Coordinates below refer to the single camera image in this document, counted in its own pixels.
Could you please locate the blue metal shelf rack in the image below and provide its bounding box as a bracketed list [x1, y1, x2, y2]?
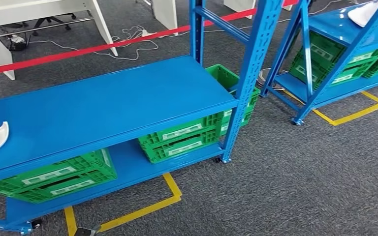
[0, 0, 284, 235]
[260, 0, 378, 127]

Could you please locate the black office chair base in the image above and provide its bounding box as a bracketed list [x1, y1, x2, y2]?
[31, 13, 78, 37]

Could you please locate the chrome stanchion base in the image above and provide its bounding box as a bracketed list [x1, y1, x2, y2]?
[256, 67, 288, 92]

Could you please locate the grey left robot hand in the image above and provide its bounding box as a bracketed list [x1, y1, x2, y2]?
[74, 225, 102, 236]

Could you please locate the black cable bundle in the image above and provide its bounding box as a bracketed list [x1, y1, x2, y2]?
[7, 33, 32, 53]

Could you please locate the red barrier belt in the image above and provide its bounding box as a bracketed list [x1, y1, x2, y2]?
[0, 0, 300, 78]

